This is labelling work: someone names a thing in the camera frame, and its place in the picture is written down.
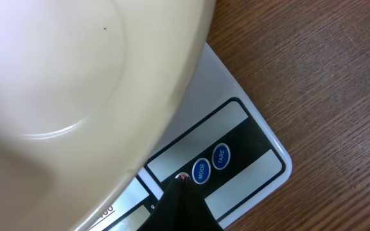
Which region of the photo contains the cream white bowl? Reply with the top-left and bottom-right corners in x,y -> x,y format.
0,0 -> 215,230

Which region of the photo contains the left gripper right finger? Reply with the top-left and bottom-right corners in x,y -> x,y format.
180,176 -> 224,231

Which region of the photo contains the white digital kitchen scale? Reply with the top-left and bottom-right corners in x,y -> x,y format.
91,46 -> 292,230

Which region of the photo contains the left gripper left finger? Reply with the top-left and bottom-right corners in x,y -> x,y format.
138,178 -> 182,231

